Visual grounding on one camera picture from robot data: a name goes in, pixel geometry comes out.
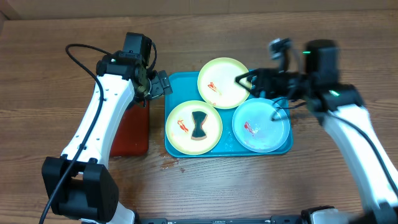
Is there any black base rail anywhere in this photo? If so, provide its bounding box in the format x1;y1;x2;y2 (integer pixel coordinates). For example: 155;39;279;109
132;215;310;224

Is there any green plate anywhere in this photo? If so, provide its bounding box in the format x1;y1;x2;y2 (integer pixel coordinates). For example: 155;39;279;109
165;100;223;156
197;57;249;110

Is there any green plate back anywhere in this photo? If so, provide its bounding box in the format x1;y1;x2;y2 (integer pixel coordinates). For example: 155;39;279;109
197;57;249;110

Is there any black tray with red water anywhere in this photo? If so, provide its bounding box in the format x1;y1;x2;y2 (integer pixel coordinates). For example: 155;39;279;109
110;103;149;157

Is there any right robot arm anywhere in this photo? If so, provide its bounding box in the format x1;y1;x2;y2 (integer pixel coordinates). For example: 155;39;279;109
235;39;397;223

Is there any light blue plate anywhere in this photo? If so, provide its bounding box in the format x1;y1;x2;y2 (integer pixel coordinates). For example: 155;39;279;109
232;98;290;153

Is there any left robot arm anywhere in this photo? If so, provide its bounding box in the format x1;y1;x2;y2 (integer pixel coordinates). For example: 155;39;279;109
39;32;172;224

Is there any blue plastic tray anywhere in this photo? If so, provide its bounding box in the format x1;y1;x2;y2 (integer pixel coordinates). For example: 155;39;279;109
164;72;294;158

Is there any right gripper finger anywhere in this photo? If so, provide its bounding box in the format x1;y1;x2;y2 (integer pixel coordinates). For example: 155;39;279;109
235;72;258;93
271;98;307;121

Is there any dark blue sponge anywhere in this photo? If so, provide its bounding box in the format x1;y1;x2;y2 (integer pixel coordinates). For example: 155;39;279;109
191;111;208;141

